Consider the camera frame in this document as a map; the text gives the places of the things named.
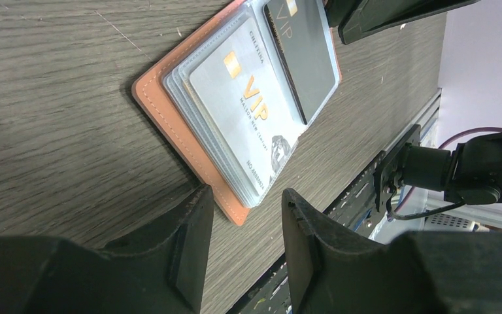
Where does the brown leather card holder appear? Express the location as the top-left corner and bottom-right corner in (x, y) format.
(132, 1), (341, 226)

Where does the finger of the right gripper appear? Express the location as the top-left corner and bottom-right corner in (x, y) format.
(324, 0), (477, 44)

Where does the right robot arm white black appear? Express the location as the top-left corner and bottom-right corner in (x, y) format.
(325, 1), (502, 220)

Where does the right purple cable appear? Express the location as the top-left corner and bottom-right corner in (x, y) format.
(395, 126), (502, 215)

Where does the silver striped credit card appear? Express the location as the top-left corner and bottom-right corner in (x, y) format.
(184, 14), (299, 202)

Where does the black gold credit card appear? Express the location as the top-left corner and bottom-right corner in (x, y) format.
(263, 1), (338, 124)

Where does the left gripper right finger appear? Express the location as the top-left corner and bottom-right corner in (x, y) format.
(281, 188), (502, 314)

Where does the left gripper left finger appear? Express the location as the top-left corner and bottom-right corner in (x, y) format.
(0, 185), (214, 313)

